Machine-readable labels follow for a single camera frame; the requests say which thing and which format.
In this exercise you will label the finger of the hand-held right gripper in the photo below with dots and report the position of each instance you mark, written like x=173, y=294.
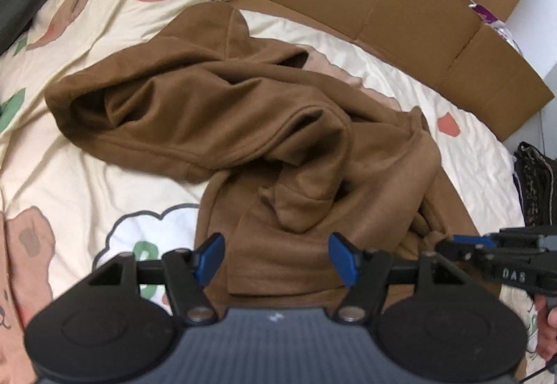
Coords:
x=461, y=249

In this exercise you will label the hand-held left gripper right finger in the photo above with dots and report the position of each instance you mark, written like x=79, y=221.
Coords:
x=343, y=255

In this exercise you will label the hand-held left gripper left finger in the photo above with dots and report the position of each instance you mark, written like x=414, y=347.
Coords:
x=209, y=258

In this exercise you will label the brown printed t-shirt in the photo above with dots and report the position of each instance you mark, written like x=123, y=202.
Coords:
x=243, y=114

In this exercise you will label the person's right hand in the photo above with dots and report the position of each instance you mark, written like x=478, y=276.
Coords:
x=547, y=332

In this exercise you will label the dark leopard-print cloth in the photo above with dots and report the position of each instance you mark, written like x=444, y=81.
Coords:
x=537, y=184

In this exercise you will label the cream printed bed sheet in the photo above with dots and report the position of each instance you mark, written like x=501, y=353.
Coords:
x=87, y=175

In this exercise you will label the purple white packet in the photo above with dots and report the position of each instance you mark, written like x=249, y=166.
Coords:
x=483, y=13

